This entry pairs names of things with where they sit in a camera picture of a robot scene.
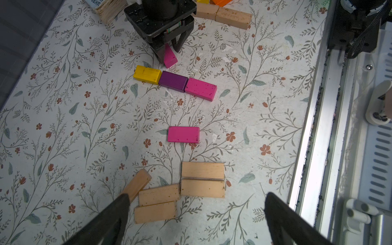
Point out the natural wood block pair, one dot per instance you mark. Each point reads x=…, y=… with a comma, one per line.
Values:
x=202, y=179
x=157, y=204

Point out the orange block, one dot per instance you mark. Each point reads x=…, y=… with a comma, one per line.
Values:
x=220, y=3

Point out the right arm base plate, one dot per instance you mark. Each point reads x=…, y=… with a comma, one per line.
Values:
x=355, y=26

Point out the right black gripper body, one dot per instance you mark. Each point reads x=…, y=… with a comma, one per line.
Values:
x=162, y=22

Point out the natural wood block pair upper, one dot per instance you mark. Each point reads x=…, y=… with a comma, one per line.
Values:
x=157, y=204

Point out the magenta block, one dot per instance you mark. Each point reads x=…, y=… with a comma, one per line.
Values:
x=201, y=89
x=183, y=135
x=170, y=58

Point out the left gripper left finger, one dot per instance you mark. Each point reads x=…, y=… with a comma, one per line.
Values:
x=107, y=228

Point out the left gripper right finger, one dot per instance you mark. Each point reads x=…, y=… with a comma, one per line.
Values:
x=288, y=228

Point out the yellow block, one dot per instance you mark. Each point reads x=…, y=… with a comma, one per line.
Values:
x=148, y=75

